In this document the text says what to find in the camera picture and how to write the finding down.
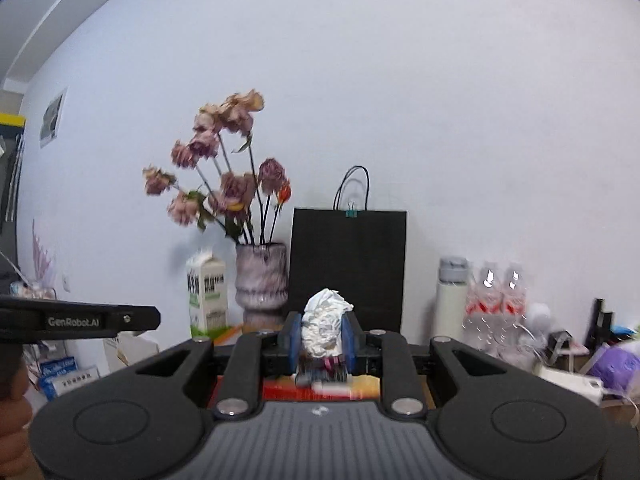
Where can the dried pink flowers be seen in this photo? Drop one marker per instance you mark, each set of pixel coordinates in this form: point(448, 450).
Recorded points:
point(225, 180)

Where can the white milk carton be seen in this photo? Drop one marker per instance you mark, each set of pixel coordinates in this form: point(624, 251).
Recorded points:
point(212, 295)

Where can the clear plastic water bottle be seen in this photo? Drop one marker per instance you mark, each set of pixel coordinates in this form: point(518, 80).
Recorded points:
point(482, 305)
point(514, 300)

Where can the green binder clip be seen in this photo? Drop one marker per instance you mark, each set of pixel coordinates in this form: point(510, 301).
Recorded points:
point(352, 211)

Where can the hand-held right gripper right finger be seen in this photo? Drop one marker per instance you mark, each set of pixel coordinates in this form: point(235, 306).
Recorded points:
point(348, 342)

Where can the wall poster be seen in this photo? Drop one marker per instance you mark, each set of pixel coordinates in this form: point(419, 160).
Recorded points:
point(52, 117)

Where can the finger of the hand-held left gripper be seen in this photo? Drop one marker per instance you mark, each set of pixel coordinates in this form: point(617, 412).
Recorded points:
point(140, 319)

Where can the white tissue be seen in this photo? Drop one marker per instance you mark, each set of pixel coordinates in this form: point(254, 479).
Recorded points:
point(325, 325)

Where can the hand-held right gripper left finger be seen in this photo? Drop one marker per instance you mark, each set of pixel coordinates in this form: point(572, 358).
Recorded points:
point(296, 340)

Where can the white wall socket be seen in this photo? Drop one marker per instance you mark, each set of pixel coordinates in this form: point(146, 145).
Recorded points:
point(66, 282)

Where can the metal storage rack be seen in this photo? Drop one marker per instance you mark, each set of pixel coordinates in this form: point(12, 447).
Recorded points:
point(60, 370)

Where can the person's left hand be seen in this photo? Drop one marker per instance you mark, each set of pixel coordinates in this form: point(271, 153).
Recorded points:
point(15, 425)

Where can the black paper bag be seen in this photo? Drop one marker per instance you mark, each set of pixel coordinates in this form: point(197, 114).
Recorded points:
point(345, 270)

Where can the clear glass cup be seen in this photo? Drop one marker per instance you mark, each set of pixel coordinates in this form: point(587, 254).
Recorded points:
point(527, 342)

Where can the white power strip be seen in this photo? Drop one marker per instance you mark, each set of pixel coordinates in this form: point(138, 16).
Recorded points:
point(572, 385)

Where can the white round object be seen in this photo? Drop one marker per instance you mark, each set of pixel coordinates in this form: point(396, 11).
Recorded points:
point(539, 314)

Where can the purple ceramic vase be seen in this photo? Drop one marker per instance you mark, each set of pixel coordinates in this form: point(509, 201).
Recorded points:
point(261, 285)

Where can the red cardboard box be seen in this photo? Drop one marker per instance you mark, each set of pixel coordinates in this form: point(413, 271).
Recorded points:
point(280, 391)

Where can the white thermos bottle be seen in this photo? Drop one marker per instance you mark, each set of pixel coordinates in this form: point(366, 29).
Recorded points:
point(450, 305)

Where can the purple plastic bag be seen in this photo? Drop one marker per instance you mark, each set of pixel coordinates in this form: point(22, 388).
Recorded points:
point(617, 362)

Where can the pink wall decoration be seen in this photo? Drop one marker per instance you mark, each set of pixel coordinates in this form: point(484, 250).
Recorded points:
point(42, 255)

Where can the black upright device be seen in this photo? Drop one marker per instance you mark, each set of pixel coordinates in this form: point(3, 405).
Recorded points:
point(602, 322)

